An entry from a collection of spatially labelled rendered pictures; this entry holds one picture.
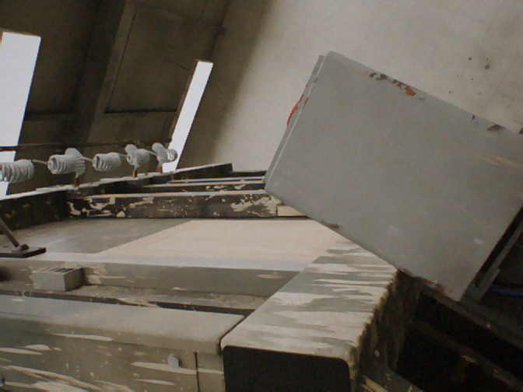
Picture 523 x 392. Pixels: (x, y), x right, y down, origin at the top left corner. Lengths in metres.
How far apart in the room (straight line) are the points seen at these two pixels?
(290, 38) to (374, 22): 1.07
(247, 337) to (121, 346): 0.14
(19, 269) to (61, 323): 0.44
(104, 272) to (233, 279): 0.24
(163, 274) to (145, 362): 0.29
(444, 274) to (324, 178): 0.11
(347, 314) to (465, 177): 0.19
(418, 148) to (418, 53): 5.80
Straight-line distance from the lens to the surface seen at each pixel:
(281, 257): 0.83
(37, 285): 0.90
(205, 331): 0.46
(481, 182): 0.35
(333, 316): 0.47
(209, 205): 1.45
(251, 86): 6.73
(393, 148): 0.35
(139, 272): 0.80
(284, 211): 1.35
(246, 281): 0.70
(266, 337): 0.43
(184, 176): 2.41
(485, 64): 6.08
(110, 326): 0.51
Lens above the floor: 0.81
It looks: 17 degrees up
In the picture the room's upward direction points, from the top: 60 degrees counter-clockwise
